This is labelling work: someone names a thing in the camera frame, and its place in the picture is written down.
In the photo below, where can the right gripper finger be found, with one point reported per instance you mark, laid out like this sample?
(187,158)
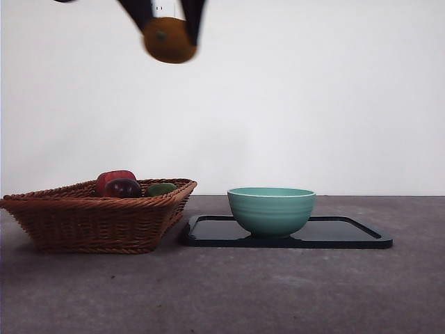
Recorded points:
(139,12)
(194,17)

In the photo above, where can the brown kiwi fruit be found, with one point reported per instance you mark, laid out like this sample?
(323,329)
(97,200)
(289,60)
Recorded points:
(170,45)

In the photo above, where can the teal ribbed bowl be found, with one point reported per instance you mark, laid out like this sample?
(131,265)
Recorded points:
(271,212)

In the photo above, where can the red apple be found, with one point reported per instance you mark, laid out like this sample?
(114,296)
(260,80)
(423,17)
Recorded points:
(111,175)

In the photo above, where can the green avocado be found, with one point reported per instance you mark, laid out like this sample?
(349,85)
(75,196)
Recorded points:
(160,189)

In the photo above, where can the dark purple plum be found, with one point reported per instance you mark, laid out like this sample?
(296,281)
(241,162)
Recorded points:
(123,188)

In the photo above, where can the brown wicker basket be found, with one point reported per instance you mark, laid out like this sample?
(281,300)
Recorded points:
(87,226)

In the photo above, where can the dark rectangular tray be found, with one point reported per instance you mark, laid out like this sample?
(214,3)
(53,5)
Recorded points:
(330,234)

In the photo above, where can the white wall socket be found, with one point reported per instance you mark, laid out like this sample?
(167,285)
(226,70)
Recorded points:
(168,10)

